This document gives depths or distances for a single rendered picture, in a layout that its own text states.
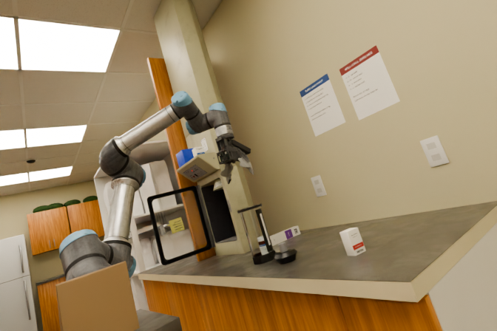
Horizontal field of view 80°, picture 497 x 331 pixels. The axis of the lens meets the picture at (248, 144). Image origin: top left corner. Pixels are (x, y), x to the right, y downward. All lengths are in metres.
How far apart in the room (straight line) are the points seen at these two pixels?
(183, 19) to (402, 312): 1.84
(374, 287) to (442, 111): 0.82
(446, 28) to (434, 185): 0.60
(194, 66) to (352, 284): 1.48
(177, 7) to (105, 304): 1.69
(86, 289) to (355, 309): 0.69
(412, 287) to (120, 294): 0.73
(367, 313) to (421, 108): 0.85
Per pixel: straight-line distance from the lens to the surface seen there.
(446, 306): 0.82
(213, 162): 1.66
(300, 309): 1.02
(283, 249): 1.15
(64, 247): 1.13
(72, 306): 0.97
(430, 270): 0.79
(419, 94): 1.40
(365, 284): 0.78
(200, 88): 1.81
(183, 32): 1.99
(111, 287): 0.98
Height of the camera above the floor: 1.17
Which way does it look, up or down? 11 degrees up
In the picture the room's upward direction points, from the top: 17 degrees counter-clockwise
